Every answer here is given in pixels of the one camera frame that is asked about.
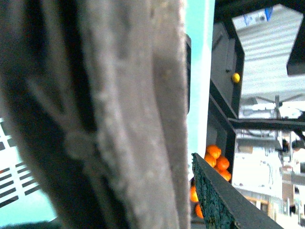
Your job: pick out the small yellow lemon on shelf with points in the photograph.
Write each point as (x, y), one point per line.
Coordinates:
(236, 77)

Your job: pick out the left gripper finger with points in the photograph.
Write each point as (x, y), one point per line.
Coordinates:
(222, 205)

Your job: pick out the light blue plastic basket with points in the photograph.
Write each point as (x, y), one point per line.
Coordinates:
(200, 71)

